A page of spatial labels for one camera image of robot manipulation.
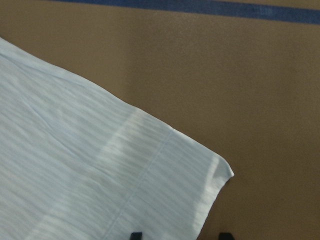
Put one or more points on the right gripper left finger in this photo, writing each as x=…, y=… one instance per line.
x=136, y=236

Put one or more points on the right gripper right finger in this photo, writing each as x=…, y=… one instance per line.
x=225, y=236

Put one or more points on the light blue button shirt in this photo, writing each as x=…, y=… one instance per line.
x=78, y=163

